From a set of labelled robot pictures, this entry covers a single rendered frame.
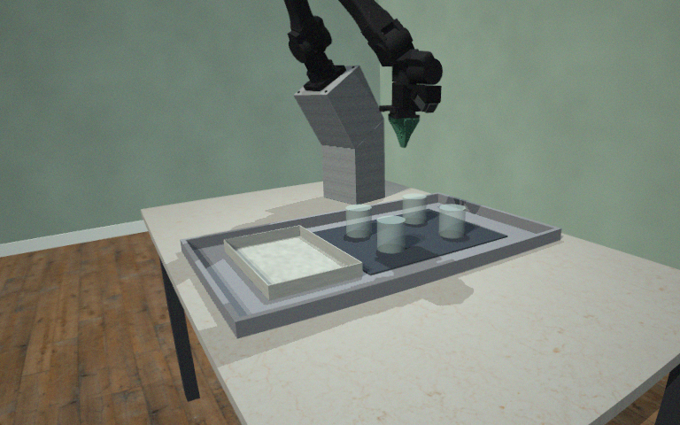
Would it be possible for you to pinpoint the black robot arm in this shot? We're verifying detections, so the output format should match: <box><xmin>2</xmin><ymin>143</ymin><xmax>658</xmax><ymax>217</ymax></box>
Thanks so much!
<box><xmin>284</xmin><ymin>0</ymin><xmax>443</xmax><ymax>113</ymax></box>

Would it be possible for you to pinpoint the white shallow tray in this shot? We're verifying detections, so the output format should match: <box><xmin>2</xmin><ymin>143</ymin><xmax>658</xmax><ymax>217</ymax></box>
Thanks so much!
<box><xmin>224</xmin><ymin>225</ymin><xmax>363</xmax><ymax>300</ymax></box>

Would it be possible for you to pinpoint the clear glass jar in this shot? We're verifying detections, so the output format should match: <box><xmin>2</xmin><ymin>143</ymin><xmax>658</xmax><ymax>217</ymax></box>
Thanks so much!
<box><xmin>403</xmin><ymin>194</ymin><xmax>427</xmax><ymax>224</ymax></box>
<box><xmin>376</xmin><ymin>216</ymin><xmax>406</xmax><ymax>253</ymax></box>
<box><xmin>438</xmin><ymin>204</ymin><xmax>466</xmax><ymax>238</ymax></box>
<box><xmin>345</xmin><ymin>205</ymin><xmax>372</xmax><ymax>238</ymax></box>

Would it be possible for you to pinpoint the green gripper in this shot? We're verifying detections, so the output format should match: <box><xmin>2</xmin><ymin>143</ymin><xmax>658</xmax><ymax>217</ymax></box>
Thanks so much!
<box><xmin>379</xmin><ymin>82</ymin><xmax>421</xmax><ymax>148</ymax></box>

